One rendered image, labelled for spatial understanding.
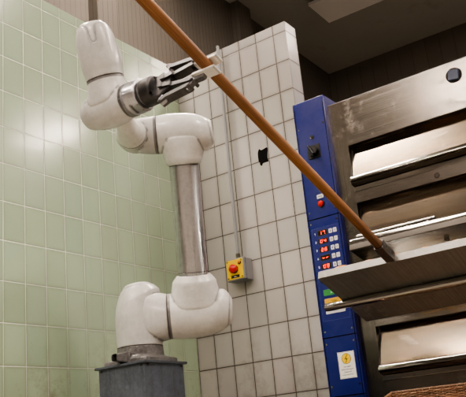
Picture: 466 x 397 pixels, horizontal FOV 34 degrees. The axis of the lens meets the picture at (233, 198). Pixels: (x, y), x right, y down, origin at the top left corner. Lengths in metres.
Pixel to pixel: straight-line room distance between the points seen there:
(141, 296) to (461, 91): 1.51
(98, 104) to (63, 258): 1.14
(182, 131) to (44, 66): 0.94
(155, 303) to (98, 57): 0.90
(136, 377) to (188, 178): 0.67
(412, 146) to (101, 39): 1.55
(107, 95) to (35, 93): 1.21
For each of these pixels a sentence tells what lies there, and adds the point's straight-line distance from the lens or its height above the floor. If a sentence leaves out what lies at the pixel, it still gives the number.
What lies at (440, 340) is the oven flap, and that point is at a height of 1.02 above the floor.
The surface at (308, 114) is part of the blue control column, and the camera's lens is 3.42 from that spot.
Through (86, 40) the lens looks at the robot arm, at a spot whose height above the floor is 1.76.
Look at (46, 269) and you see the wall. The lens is 2.99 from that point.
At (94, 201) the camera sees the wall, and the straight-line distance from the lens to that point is 3.25.
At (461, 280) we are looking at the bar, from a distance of 2.61.
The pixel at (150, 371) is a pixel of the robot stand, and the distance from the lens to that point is 2.49.
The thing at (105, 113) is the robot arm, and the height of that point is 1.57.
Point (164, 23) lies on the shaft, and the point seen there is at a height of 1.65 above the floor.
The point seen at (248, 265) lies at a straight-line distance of 3.41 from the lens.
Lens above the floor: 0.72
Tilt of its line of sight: 18 degrees up
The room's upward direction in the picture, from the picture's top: 6 degrees counter-clockwise
